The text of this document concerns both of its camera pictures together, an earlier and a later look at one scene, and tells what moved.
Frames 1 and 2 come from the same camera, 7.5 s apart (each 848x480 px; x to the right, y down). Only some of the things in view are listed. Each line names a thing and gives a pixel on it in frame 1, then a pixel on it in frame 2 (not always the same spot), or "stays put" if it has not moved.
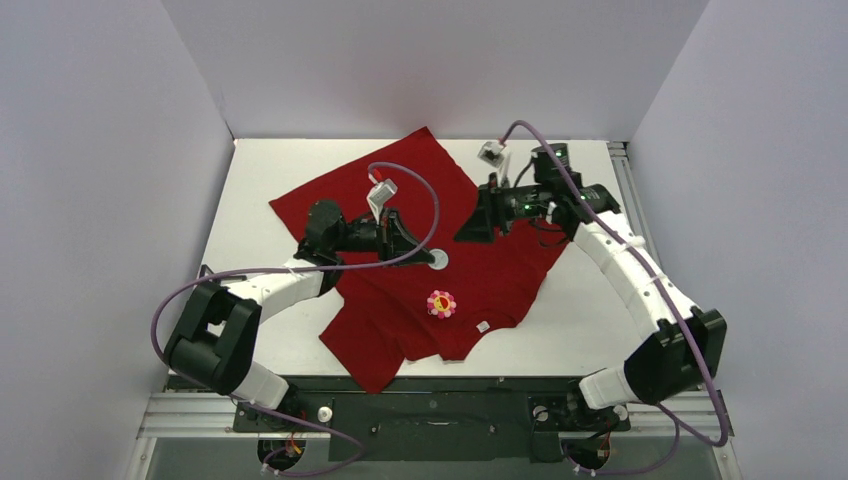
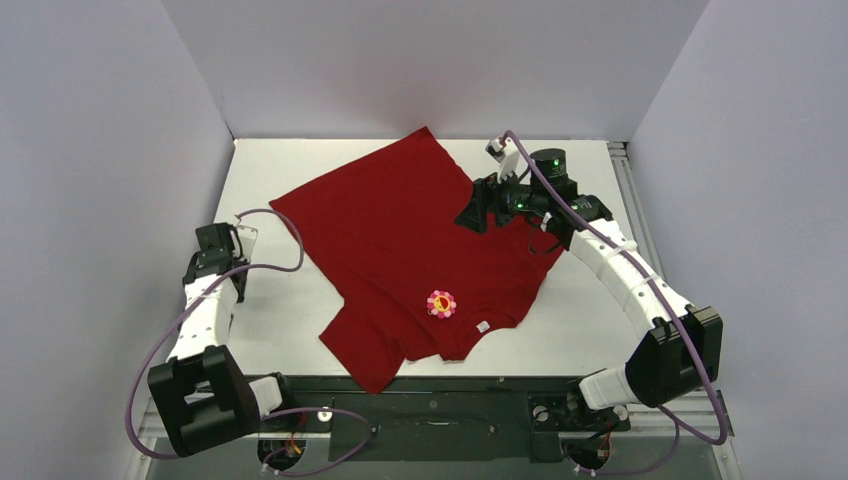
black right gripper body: (495, 209) stays put
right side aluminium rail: (629, 196) stays put
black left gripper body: (366, 236) -> (238, 257)
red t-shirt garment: (379, 312) stays put
